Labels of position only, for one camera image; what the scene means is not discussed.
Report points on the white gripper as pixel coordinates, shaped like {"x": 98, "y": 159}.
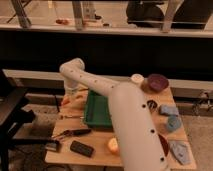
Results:
{"x": 70, "y": 87}

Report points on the orange pepper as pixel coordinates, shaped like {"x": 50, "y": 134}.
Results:
{"x": 65, "y": 100}

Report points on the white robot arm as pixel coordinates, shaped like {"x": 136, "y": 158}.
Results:
{"x": 139, "y": 144}

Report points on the white cup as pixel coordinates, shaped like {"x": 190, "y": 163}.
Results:
{"x": 137, "y": 79}

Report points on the metal cup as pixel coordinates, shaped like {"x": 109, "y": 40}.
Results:
{"x": 152, "y": 105}

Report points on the blue round cup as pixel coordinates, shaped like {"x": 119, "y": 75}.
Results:
{"x": 173, "y": 123}

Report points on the metal fork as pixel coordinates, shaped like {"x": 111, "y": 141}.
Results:
{"x": 70, "y": 117}

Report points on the green plastic tray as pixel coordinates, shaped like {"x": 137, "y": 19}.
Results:
{"x": 96, "y": 112}

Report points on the black rectangular remote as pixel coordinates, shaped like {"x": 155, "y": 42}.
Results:
{"x": 81, "y": 148}

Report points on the small black silver box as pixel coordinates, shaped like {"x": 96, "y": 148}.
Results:
{"x": 53, "y": 146}

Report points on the black chair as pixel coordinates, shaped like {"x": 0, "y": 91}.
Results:
{"x": 12, "y": 118}

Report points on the yellow apple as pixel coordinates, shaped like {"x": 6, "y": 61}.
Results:
{"x": 113, "y": 146}

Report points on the purple bowl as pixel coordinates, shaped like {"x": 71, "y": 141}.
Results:
{"x": 157, "y": 82}

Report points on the blue sponge block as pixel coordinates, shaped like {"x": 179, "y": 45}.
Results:
{"x": 168, "y": 110}

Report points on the red bowl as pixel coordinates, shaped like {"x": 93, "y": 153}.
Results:
{"x": 164, "y": 144}

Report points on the grey blue cloth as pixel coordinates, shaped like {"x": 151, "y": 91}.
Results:
{"x": 180, "y": 152}

